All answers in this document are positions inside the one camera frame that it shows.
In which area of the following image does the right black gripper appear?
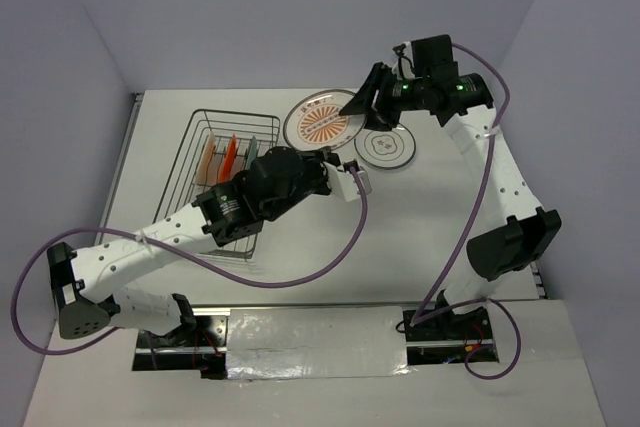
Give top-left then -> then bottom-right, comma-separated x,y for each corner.
339,61 -> 430,132

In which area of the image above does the orange sunburst plate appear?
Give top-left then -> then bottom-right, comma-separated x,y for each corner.
282,89 -> 365,151

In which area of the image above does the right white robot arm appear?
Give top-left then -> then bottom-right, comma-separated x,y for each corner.
340,34 -> 562,338

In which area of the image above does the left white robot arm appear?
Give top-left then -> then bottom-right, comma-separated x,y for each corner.
46,147 -> 360,346

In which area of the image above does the green plate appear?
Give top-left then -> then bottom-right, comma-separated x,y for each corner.
244,136 -> 258,170

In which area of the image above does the cream plate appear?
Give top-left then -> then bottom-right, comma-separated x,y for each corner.
195,132 -> 220,187

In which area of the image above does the silver foil tape sheet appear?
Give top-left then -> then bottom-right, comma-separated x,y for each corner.
226,306 -> 409,381

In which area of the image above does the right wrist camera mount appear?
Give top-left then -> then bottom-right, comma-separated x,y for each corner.
392,40 -> 419,76

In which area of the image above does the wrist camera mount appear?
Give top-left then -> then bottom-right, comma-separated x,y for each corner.
392,40 -> 419,76
324,160 -> 372,202

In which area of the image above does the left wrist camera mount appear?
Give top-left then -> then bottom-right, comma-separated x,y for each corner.
324,160 -> 372,202

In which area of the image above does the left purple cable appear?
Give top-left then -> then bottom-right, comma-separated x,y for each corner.
10,160 -> 370,356

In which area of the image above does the grey wire dish rack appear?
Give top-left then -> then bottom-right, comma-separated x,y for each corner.
154,107 -> 282,261

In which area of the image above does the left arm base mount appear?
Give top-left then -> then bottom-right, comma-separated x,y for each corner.
132,307 -> 230,380

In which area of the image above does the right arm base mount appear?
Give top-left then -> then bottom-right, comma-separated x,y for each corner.
395,305 -> 493,348

